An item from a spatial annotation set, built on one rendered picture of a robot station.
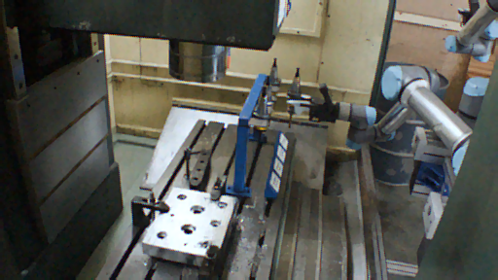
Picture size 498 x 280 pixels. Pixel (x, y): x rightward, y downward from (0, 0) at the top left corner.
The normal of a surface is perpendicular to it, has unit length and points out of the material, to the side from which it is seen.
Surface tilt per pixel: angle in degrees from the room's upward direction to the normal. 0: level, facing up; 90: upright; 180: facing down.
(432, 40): 91
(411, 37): 91
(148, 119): 90
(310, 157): 24
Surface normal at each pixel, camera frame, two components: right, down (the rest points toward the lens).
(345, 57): -0.20, 0.42
